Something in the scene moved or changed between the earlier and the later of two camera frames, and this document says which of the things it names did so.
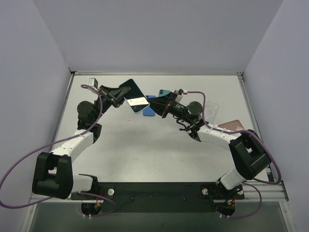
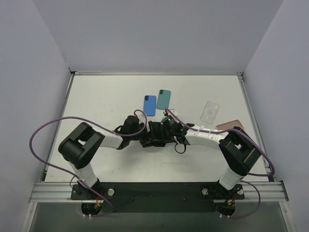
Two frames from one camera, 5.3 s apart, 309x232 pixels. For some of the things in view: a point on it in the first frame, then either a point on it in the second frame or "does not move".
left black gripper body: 107,95 → 149,135
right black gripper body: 168,105 → 167,135
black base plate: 158,197 does not move
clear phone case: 211,110 does not move
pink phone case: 231,125 does not move
